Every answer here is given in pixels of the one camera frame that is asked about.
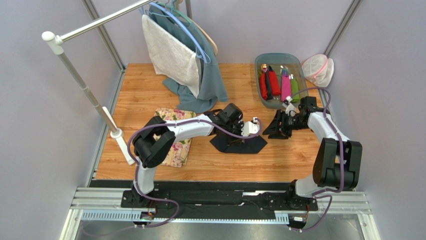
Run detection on white clothes rack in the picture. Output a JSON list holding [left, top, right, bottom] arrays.
[[41, 0, 157, 166]]

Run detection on red napkin roll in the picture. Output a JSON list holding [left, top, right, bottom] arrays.
[[259, 70, 281, 101]]

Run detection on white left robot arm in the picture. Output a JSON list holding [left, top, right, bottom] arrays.
[[126, 103, 267, 198]]

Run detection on wooden clothes hanger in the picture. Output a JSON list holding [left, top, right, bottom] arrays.
[[191, 19, 219, 56]]

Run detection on pink napkin roll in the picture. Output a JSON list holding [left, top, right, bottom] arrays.
[[280, 70, 292, 102]]

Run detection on green napkin roll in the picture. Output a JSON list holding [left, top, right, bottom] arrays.
[[290, 76, 300, 103]]

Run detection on black paper napkin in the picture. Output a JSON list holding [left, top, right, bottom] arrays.
[[209, 133, 268, 154]]

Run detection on teal hanging garment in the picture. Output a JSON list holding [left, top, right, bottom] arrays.
[[146, 5, 228, 114]]

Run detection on white towel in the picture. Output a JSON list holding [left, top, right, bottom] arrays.
[[141, 14, 202, 98]]

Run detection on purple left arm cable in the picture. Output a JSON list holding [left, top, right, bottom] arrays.
[[126, 117, 264, 229]]

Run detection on floral tray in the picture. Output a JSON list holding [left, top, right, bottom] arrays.
[[153, 107, 197, 168]]

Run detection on grey plastic bin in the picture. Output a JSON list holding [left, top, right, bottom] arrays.
[[254, 53, 308, 109]]

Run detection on white mesh laundry bag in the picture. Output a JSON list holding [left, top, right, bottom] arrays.
[[301, 54, 335, 88]]

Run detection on blue clothes hanger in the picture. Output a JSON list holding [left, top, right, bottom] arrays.
[[147, 2, 211, 64]]

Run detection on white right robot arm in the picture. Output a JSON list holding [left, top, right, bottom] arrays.
[[263, 96, 363, 198]]

